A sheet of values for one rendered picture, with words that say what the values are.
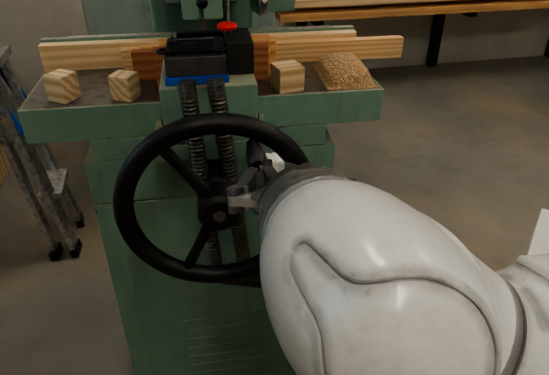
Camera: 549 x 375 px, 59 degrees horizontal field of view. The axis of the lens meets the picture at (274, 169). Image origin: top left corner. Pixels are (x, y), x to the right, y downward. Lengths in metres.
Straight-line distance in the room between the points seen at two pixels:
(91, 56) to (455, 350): 0.87
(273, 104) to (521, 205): 1.67
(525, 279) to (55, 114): 0.71
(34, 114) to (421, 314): 0.74
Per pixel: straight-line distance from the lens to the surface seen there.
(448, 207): 2.20
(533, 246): 0.93
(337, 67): 0.87
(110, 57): 0.98
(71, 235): 1.94
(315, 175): 0.34
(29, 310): 1.83
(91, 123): 0.84
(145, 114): 0.82
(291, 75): 0.82
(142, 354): 1.20
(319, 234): 0.23
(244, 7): 1.12
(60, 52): 0.99
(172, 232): 0.95
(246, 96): 0.71
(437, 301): 0.20
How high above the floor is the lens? 1.22
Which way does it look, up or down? 32 degrees down
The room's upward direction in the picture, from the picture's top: straight up
